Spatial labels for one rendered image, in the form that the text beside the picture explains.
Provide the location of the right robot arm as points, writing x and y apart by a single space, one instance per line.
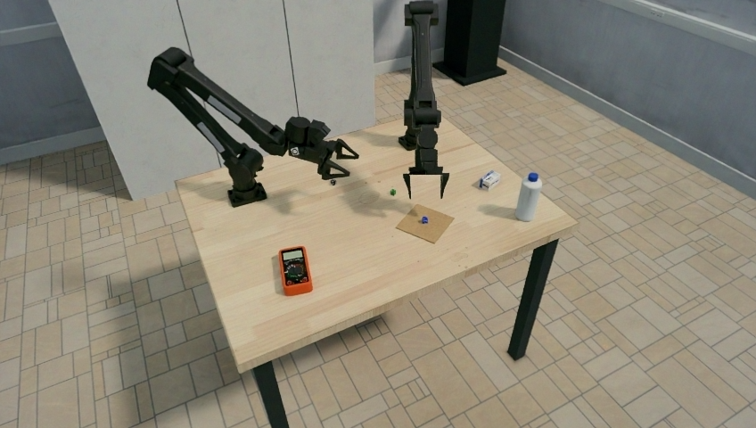
298 134

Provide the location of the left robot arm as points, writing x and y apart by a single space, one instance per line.
420 109

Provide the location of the brown square mat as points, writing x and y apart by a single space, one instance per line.
437 224

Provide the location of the orange digital multimeter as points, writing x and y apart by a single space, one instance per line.
295 271

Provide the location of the white plastic bottle with blue cap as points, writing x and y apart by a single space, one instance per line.
528 197

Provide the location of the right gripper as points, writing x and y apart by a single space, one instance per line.
325 164

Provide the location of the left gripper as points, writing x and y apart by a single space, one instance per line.
419 171

